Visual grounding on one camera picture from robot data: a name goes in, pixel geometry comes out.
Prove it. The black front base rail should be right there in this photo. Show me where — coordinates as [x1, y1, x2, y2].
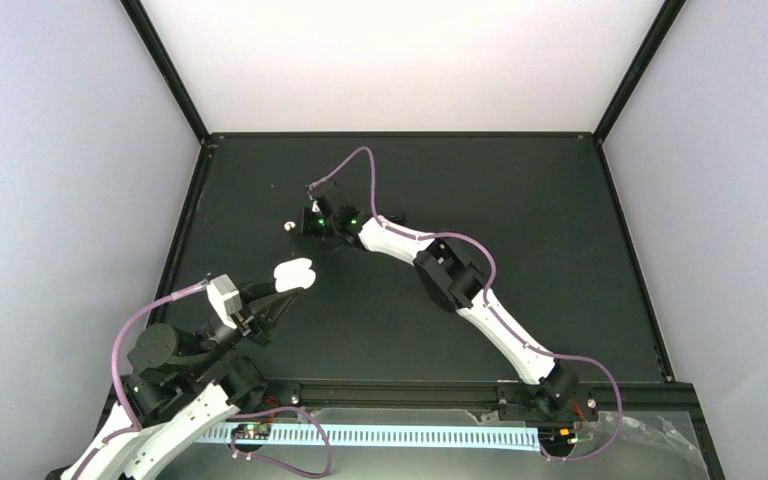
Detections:
[244, 378, 558, 409]

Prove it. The black earbud charging case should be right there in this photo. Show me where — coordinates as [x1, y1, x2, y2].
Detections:
[387, 212, 406, 225]

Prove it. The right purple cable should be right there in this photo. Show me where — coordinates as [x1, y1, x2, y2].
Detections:
[309, 146, 624, 463]

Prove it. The black frame post left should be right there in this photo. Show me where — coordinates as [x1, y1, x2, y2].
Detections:
[120, 0, 210, 143]

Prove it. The light blue cable duct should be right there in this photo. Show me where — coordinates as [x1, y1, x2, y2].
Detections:
[237, 423, 541, 452]

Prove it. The white earbud charging case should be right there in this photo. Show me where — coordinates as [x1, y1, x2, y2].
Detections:
[273, 258, 317, 292]

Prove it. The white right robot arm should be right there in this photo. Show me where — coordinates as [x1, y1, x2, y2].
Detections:
[295, 187, 578, 420]

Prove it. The black frame post right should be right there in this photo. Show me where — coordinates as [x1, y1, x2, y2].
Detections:
[593, 0, 686, 145]

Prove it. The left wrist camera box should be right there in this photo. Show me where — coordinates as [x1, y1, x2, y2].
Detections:
[206, 274, 242, 329]

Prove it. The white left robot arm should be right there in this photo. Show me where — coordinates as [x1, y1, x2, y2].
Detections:
[47, 275, 303, 479]

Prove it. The black frame post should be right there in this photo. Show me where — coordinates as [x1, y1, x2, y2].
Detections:
[120, 0, 210, 143]
[593, 0, 686, 145]

